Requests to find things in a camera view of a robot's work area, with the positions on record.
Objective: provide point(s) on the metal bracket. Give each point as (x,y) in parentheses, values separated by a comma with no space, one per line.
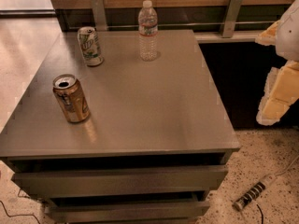
(228,25)
(99,15)

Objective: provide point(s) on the left metal bracket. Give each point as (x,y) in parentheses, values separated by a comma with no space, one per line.
(99,15)

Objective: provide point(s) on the green and white soda can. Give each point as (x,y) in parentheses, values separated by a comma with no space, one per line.
(89,46)

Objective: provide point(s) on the clear plastic water bottle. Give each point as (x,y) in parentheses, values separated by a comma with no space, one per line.
(148,30)

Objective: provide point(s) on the orange soda can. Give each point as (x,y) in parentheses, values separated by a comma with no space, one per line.
(71,98)

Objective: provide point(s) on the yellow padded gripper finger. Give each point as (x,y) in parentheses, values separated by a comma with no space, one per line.
(281,90)
(268,36)

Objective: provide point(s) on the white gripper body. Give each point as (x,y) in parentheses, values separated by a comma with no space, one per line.
(290,34)

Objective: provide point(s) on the wooden counter with rail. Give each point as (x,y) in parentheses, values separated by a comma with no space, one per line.
(203,16)

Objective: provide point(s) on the upper grey drawer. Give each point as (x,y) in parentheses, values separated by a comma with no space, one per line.
(65,184)

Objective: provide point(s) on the right metal bracket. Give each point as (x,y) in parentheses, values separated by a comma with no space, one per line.
(228,25)

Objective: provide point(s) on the white power strip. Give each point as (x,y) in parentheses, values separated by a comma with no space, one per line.
(254,192)

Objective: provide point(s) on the grey drawer cabinet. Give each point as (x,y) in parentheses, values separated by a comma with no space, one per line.
(164,113)

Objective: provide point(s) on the lower grey drawer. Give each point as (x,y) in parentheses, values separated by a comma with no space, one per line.
(127,212)

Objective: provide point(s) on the grey drawer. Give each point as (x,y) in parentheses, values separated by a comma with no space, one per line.
(65,184)
(127,212)

